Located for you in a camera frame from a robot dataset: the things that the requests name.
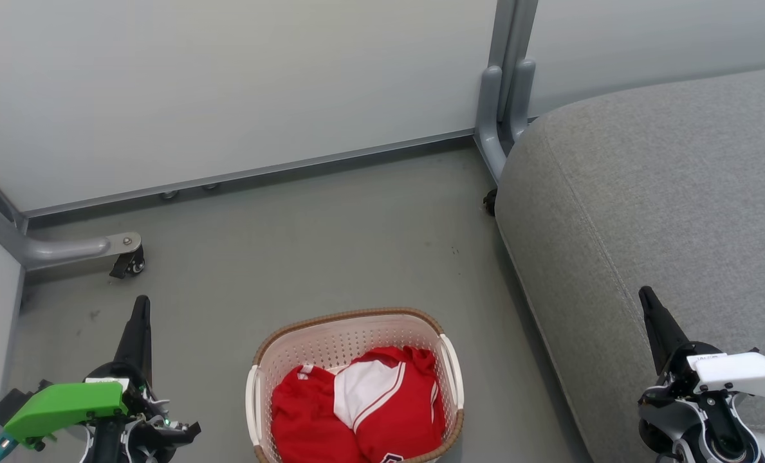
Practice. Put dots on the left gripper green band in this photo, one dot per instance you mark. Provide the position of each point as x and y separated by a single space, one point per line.
67 402

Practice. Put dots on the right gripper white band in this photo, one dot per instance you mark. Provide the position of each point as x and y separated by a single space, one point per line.
742 373

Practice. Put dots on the red shorts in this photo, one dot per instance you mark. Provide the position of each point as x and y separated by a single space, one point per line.
308 418

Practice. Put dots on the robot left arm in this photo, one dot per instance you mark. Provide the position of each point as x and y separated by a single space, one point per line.
144 437

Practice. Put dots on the grey fabric sofa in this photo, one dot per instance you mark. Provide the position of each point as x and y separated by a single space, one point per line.
665 212

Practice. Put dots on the black partition caster wheel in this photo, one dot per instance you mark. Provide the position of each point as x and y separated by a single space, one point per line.
131 262

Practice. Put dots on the white perforated laundry basket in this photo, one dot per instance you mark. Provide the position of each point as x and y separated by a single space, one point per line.
350 337

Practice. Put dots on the red and white jersey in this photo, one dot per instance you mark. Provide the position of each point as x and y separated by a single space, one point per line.
388 405

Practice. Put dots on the grey partition foot bracket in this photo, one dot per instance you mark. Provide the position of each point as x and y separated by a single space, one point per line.
47 247

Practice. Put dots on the grey partition base rail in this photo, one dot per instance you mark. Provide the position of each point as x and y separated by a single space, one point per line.
247 173

